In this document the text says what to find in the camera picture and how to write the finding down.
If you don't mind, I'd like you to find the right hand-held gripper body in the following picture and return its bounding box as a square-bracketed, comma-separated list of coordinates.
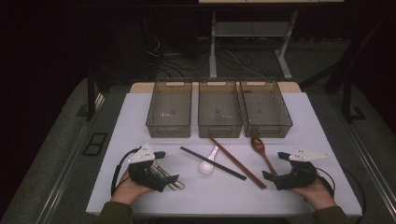
[274, 147, 331, 191]

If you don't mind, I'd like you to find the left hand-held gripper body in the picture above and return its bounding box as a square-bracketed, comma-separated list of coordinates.
[128, 143, 169, 193]

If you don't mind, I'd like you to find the silver metal fork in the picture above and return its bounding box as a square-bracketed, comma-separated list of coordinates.
[151, 161, 186, 190]

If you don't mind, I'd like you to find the silver metal knife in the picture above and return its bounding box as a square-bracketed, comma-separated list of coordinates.
[152, 161, 178, 188]

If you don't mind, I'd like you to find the brown wooden spoon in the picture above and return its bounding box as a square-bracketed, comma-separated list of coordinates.
[250, 136, 279, 177]

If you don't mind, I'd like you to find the black chopstick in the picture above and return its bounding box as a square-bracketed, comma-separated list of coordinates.
[179, 146, 248, 181]

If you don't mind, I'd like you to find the white ceramic spoon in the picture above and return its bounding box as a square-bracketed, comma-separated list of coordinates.
[199, 145, 220, 175]

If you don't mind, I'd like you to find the clear grey plastic bin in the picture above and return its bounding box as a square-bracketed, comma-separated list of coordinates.
[197, 77, 244, 139]
[239, 77, 294, 138]
[145, 77, 193, 139]

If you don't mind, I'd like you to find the person's left hand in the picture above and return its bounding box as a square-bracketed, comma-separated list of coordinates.
[110, 170, 155, 205]

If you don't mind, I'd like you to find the person's right hand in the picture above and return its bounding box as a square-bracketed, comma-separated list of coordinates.
[288, 176, 337, 211]

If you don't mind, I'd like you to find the black metal stand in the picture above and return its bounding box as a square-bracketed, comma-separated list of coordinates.
[86, 66, 108, 122]
[342, 77, 368, 123]

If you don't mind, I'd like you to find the right hand-held gripper cable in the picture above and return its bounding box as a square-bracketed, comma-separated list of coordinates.
[316, 167, 336, 199]

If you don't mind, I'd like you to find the metal floor rail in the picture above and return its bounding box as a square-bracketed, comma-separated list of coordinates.
[342, 120, 396, 216]
[36, 124, 92, 224]

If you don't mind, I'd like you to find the black floor cables bundle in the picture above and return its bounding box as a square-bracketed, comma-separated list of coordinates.
[146, 36, 281, 78]

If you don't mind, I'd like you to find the white floor cable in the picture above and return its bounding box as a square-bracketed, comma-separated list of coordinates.
[223, 49, 265, 78]

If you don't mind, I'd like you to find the white metal desk frame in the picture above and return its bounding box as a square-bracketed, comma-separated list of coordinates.
[208, 8, 295, 81]

